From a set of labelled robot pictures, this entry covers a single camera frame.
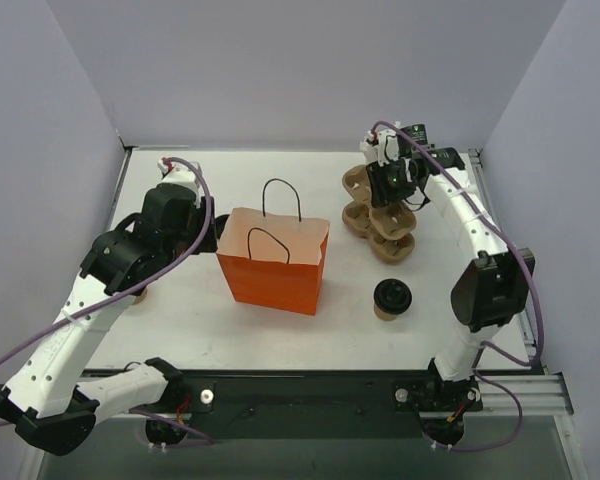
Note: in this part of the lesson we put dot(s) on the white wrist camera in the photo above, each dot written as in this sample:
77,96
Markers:
178,174
381,147

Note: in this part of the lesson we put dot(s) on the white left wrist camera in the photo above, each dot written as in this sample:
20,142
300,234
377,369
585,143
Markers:
178,174

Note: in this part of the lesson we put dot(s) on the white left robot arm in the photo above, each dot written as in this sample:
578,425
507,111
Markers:
46,401

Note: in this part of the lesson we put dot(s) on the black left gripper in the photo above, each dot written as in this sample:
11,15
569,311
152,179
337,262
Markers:
220,226

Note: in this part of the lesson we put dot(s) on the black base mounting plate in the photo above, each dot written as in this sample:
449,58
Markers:
319,405

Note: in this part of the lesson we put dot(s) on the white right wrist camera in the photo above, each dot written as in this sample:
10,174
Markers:
381,147

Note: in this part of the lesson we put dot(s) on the brown cardboard cup carrier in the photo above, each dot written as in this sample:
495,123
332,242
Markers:
356,183

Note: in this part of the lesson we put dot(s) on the orange paper bag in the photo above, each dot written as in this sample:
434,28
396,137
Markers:
274,261

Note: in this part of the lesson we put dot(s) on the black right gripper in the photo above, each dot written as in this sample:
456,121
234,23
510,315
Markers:
389,182

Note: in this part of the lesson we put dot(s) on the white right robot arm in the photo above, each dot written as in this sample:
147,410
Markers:
497,280

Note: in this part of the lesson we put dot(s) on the black plastic cup lid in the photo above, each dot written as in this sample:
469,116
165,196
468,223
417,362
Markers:
392,296

